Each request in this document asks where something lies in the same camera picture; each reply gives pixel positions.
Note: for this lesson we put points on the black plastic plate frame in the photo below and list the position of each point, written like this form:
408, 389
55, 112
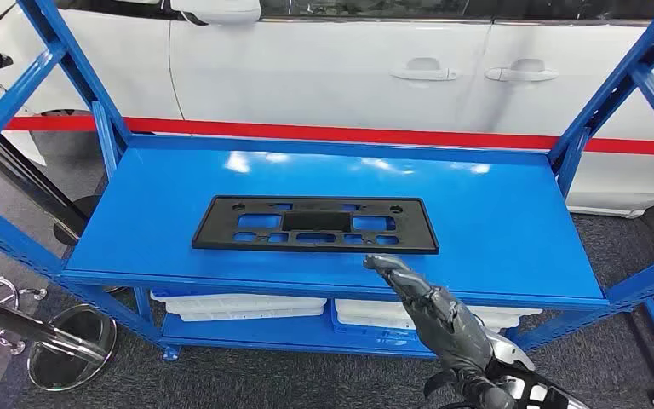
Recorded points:
214, 226

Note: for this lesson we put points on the blue metal shelf rack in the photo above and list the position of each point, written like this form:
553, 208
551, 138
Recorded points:
473, 226

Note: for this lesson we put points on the red barrier belt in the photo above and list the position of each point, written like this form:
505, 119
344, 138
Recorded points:
332, 132

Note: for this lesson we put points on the white car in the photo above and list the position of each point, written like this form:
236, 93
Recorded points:
304, 73

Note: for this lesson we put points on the round chrome stool base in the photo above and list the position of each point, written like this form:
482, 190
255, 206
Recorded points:
79, 322

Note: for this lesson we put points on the black stanchion post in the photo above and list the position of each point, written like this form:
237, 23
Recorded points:
76, 220

